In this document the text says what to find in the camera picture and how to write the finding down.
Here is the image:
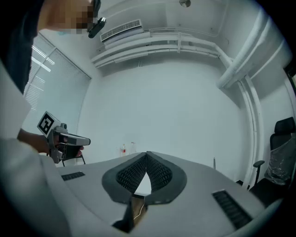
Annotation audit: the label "person's left forearm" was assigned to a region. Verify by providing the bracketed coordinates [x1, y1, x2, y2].
[17, 128, 50, 155]

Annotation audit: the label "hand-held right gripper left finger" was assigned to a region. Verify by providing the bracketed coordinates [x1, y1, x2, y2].
[101, 151, 148, 205]

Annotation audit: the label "clear plastic bag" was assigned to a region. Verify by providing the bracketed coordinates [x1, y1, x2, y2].
[264, 145, 295, 186]

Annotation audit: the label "white vertical wall pipes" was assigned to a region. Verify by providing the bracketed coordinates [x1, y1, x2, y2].
[237, 75, 265, 188]

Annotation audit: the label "large white duct pipe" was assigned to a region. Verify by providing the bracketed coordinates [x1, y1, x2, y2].
[216, 9, 292, 90]

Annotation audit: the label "white ceiling conduit bundle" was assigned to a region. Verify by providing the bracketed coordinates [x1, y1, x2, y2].
[91, 27, 233, 69]

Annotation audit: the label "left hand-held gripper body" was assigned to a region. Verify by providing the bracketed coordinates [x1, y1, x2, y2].
[37, 111, 81, 164]

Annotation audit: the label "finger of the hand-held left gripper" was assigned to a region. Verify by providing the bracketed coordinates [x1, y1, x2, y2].
[73, 136, 91, 147]

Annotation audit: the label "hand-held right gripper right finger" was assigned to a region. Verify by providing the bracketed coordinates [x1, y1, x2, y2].
[145, 151, 187, 206]

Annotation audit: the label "white air conditioner vent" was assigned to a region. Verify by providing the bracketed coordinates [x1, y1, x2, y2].
[99, 19, 144, 44]

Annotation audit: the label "person's dark shirt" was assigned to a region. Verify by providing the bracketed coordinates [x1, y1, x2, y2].
[0, 0, 50, 94]

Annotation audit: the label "tan chair back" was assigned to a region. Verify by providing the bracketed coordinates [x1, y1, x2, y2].
[131, 197, 148, 227]

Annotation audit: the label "person's head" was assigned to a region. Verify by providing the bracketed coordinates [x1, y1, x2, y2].
[38, 0, 102, 35]

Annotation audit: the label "black office chair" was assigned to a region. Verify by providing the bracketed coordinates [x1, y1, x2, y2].
[235, 117, 296, 206]

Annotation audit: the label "black head-worn camera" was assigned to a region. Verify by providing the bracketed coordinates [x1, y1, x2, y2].
[87, 17, 107, 39]

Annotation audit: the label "white window blinds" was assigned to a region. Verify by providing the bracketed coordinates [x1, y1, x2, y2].
[23, 32, 93, 112]

